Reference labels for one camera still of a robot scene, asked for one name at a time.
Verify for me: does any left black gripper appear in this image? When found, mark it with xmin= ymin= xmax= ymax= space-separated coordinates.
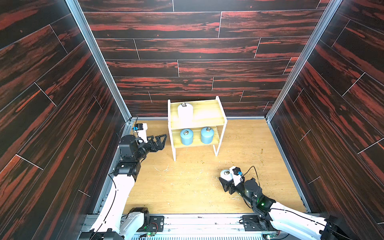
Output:
xmin=132 ymin=134 xmax=166 ymax=163

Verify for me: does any white tea canister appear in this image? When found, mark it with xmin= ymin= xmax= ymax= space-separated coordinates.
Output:
xmin=177 ymin=103 xmax=194 ymax=122
xmin=220 ymin=170 xmax=233 ymax=182

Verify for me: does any blue tea canister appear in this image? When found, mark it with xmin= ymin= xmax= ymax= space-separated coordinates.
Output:
xmin=201 ymin=127 xmax=215 ymax=144
xmin=180 ymin=129 xmax=194 ymax=146

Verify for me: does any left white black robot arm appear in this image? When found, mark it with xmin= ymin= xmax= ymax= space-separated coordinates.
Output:
xmin=79 ymin=134 xmax=167 ymax=240

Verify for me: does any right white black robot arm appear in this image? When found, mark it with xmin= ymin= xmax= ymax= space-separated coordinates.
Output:
xmin=219 ymin=166 xmax=357 ymax=240

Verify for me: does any white wooden two-tier shelf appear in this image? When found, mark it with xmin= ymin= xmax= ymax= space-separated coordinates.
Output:
xmin=168 ymin=96 xmax=228 ymax=161

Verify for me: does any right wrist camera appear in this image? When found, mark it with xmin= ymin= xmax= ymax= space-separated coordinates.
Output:
xmin=230 ymin=166 xmax=243 ymax=185

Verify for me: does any aluminium front rail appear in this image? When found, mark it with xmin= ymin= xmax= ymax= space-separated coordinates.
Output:
xmin=77 ymin=212 xmax=334 ymax=240

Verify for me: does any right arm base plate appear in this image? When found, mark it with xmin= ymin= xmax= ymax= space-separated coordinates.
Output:
xmin=239 ymin=215 xmax=270 ymax=232

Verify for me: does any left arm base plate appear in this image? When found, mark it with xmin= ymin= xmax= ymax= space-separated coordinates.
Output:
xmin=137 ymin=215 xmax=165 ymax=233

